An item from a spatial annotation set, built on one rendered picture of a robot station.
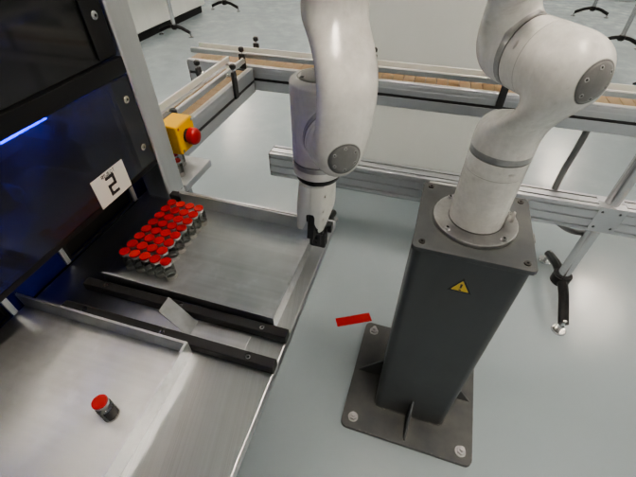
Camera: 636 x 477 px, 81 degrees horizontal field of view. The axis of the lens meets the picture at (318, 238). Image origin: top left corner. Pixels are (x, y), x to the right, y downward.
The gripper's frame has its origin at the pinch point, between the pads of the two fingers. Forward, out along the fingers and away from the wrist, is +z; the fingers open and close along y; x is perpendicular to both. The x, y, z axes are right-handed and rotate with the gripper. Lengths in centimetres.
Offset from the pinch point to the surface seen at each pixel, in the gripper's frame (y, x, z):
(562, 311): -70, 90, 84
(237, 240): 2.0, -17.6, 4.0
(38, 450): 47, -25, 4
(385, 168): -87, 4, 37
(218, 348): 27.1, -8.5, 2.2
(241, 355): 27.0, -4.4, 2.2
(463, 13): -143, 23, -10
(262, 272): 8.7, -8.9, 4.1
